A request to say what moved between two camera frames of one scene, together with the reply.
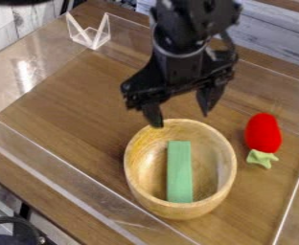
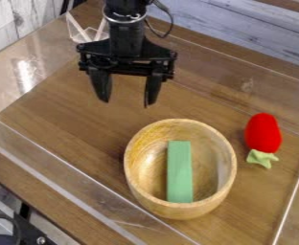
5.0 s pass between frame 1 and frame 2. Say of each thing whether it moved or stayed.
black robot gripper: moved
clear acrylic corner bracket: stayed
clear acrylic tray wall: stayed
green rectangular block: stayed
